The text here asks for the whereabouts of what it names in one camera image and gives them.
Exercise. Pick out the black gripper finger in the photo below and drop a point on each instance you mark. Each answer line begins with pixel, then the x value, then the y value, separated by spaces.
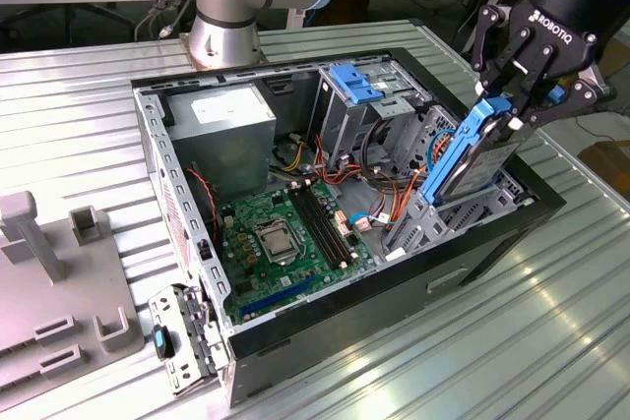
pixel 492 46
pixel 566 100

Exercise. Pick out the hard disk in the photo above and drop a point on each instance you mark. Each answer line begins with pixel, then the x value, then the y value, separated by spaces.
pixel 475 164

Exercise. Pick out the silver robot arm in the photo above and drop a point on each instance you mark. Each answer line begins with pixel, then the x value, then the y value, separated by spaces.
pixel 221 41

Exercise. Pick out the silver disk bay cage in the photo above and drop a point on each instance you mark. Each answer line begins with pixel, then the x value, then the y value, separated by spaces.
pixel 425 230

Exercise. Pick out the brown cardboard box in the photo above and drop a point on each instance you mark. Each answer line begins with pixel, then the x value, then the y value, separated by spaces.
pixel 608 164

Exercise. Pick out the blue drive cage latch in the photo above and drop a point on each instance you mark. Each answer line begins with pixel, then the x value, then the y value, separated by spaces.
pixel 354 85

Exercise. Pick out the silver optical drive cage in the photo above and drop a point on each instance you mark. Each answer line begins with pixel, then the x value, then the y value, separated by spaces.
pixel 344 120

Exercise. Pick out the black RAM slot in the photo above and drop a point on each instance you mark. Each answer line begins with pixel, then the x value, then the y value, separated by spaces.
pixel 316 225
pixel 330 220

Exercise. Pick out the black and silver PC case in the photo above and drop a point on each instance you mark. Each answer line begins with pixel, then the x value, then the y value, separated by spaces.
pixel 374 302

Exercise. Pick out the silver power supply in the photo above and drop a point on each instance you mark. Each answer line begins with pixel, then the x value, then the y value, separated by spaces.
pixel 221 144

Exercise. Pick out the CPU socket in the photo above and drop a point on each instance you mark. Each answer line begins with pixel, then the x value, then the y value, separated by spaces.
pixel 275 243

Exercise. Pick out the blue expansion slot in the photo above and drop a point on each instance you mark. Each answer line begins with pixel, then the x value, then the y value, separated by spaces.
pixel 278 296

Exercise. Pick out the green motherboard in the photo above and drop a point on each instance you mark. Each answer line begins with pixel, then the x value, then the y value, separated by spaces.
pixel 236 287

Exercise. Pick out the black and blue card latch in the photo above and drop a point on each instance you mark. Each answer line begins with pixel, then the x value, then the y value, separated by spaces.
pixel 160 341

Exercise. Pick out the grey parts rack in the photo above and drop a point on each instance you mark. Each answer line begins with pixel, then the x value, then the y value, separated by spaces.
pixel 74 282

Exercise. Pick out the brown arm base plate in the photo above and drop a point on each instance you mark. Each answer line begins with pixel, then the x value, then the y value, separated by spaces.
pixel 186 48

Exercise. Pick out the silver card bracket cover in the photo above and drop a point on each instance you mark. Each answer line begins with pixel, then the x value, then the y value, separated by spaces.
pixel 165 304

